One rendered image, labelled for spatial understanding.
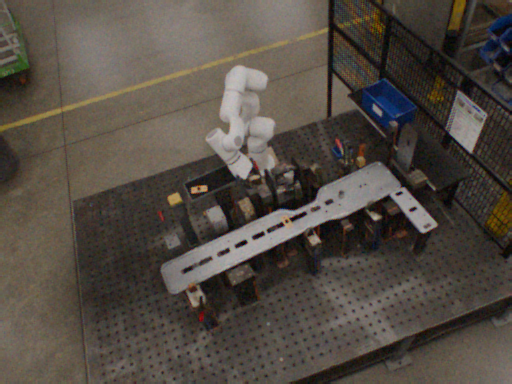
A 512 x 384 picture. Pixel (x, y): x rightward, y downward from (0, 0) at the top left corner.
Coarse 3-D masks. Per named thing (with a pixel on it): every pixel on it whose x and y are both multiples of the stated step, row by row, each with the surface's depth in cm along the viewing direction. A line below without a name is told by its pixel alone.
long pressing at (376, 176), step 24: (384, 168) 254; (336, 192) 248; (360, 192) 246; (384, 192) 244; (264, 216) 243; (288, 216) 242; (312, 216) 240; (336, 216) 239; (216, 240) 237; (240, 240) 236; (264, 240) 235; (168, 264) 232; (192, 264) 231; (216, 264) 229; (168, 288) 225
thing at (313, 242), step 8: (312, 240) 227; (312, 248) 227; (320, 248) 229; (312, 256) 234; (320, 256) 236; (304, 264) 257; (312, 264) 244; (320, 264) 244; (312, 272) 250; (320, 272) 251
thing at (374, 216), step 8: (368, 216) 234; (376, 216) 231; (368, 224) 239; (376, 224) 233; (368, 232) 246; (376, 232) 244; (360, 240) 261; (368, 240) 250; (376, 240) 248; (368, 248) 254; (376, 248) 256
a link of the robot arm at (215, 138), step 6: (210, 132) 202; (216, 132) 198; (222, 132) 200; (210, 138) 198; (216, 138) 197; (222, 138) 198; (210, 144) 200; (216, 144) 199; (222, 144) 198; (216, 150) 202; (222, 150) 200; (222, 156) 203; (228, 156) 203
